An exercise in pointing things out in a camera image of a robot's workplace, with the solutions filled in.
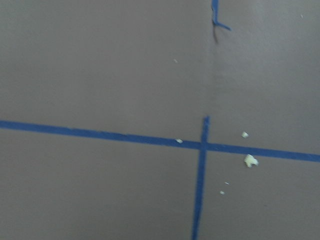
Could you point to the small white crumb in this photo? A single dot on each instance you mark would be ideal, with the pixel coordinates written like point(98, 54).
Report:
point(244, 135)

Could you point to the large white crumb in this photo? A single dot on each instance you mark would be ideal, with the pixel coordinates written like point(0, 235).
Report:
point(250, 161)

